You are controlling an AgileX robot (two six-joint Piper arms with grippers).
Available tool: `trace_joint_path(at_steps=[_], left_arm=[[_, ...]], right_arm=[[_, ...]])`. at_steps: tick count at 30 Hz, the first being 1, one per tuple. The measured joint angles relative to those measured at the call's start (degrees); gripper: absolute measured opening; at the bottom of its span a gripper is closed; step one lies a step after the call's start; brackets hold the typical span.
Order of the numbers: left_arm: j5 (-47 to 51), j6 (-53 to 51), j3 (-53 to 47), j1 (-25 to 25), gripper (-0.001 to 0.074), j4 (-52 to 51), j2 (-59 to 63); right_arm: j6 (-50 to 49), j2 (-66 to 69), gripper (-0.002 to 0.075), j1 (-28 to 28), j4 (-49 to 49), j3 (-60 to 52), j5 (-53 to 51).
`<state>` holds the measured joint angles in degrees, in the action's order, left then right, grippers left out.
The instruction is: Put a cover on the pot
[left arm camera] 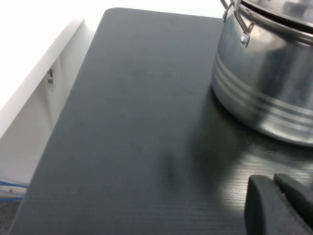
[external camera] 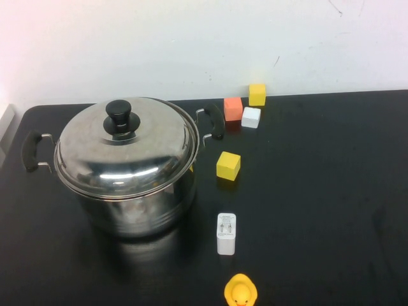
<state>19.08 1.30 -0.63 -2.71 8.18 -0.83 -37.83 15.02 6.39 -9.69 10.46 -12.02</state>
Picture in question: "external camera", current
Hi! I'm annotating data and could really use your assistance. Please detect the light grey side cabinet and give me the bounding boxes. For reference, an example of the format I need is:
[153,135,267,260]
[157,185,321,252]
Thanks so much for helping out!
[0,103,16,168]

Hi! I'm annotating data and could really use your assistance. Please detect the white power adapter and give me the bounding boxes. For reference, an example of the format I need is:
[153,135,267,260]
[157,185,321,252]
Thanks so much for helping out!
[217,212,237,256]

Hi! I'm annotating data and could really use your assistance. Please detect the yellow rubber duck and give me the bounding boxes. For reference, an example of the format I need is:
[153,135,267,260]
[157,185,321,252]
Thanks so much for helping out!
[224,273,258,306]

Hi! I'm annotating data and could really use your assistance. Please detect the orange cube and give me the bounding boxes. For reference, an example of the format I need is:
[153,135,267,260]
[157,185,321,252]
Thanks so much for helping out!
[223,96,244,122]

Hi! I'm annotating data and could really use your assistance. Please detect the white cube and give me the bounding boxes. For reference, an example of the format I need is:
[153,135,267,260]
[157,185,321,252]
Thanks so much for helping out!
[241,106,262,129]

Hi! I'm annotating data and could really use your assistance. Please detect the stainless steel pot black handles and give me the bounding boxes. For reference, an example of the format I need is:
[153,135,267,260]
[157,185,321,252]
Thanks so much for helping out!
[21,97,226,238]

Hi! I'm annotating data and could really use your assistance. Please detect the steel lid with black knob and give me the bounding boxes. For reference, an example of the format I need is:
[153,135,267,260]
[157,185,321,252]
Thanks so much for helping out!
[53,97,198,200]

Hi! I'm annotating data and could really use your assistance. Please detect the yellow cube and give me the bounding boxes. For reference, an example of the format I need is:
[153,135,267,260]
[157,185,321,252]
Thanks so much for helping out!
[248,83,267,107]
[216,150,242,181]

